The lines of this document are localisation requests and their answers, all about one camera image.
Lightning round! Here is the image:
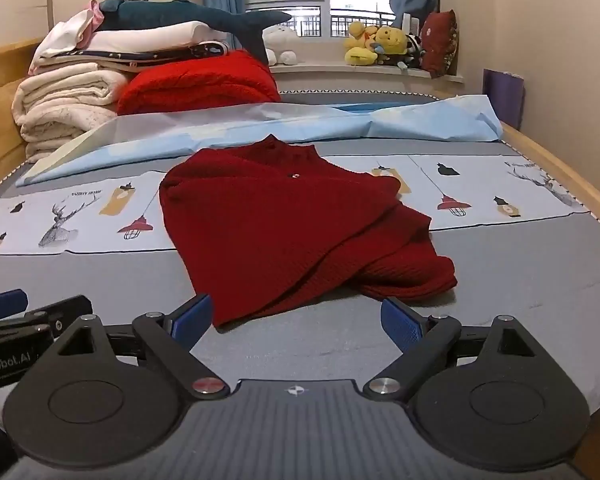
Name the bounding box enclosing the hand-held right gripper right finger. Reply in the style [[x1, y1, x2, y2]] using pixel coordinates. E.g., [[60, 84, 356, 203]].
[[364, 296, 536, 402]]

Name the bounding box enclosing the white window sill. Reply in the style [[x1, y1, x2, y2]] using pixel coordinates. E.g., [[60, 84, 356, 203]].
[[270, 62, 466, 86]]

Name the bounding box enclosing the light blue duvet cover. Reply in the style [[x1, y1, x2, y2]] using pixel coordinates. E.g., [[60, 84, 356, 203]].
[[15, 94, 504, 188]]

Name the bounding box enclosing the red pillow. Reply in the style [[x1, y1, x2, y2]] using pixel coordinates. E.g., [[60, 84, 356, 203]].
[[116, 50, 282, 117]]

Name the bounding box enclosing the grey printed bed sheet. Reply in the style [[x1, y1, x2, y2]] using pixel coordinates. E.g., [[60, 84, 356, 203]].
[[0, 87, 600, 411]]

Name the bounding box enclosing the cream folded quilt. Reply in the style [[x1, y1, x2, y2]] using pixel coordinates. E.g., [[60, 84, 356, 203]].
[[11, 66, 131, 163]]

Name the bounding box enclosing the blue shark plush toy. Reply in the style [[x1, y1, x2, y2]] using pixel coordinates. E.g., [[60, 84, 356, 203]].
[[97, 0, 293, 66]]

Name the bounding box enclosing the black and white plush toy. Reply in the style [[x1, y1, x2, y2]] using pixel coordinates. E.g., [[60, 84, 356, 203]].
[[404, 35, 427, 69]]

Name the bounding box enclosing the white folded blanket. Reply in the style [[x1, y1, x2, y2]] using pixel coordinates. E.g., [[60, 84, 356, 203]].
[[29, 21, 231, 75]]

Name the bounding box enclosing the yellow round-face plush toy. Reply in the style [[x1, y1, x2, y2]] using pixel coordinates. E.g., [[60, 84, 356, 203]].
[[370, 25, 412, 62]]

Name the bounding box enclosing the yellow duck plush toy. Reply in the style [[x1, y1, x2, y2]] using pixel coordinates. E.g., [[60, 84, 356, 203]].
[[343, 20, 381, 67]]

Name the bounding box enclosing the white and pink cloth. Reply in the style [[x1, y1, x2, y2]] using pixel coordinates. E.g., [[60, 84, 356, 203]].
[[32, 2, 106, 61]]

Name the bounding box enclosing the purple bag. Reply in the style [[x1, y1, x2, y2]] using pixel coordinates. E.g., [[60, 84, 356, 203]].
[[482, 67, 526, 131]]

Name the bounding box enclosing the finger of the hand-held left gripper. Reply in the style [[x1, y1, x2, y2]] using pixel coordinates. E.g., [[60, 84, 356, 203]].
[[22, 295, 94, 339], [0, 289, 29, 322]]

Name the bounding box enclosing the dark red cushion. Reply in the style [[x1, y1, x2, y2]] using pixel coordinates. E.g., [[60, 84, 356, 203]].
[[420, 10, 460, 75]]

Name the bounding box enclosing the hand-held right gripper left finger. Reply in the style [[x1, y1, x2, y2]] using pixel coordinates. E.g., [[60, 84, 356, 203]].
[[55, 294, 231, 402]]

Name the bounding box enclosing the dark red knit sweater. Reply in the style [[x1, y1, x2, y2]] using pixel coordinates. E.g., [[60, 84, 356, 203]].
[[158, 135, 458, 327]]

